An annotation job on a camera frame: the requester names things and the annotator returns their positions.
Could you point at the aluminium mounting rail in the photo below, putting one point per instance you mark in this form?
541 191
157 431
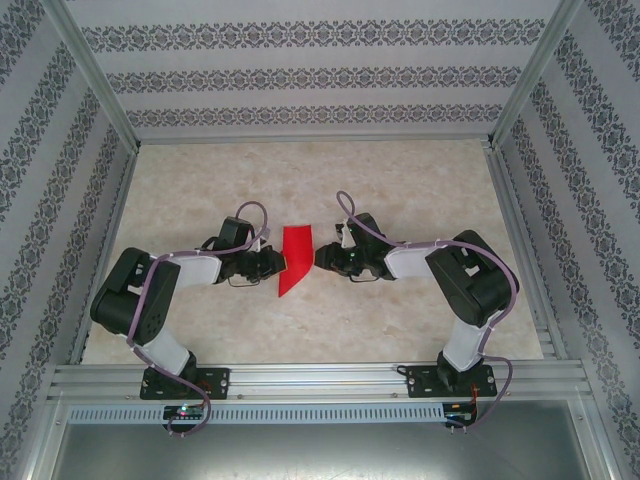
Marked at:
310 380

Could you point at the aluminium frame post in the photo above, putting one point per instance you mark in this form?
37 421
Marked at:
534 75
95 75

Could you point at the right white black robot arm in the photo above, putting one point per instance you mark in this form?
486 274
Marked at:
410 257

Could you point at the grey metal sheet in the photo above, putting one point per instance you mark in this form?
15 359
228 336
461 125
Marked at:
320 455

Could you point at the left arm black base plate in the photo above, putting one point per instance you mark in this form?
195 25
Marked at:
217 382

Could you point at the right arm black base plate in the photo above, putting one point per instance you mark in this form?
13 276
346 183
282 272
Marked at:
420 382

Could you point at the aluminium table side rail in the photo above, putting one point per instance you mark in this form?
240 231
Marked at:
106 250
522 250

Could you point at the aluminium frame beam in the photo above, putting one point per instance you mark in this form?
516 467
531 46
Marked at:
600 440
44 440

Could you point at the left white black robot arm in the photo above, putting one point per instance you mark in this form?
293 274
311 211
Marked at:
197 270

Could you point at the aluminium back rail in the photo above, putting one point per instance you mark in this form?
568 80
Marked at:
310 139

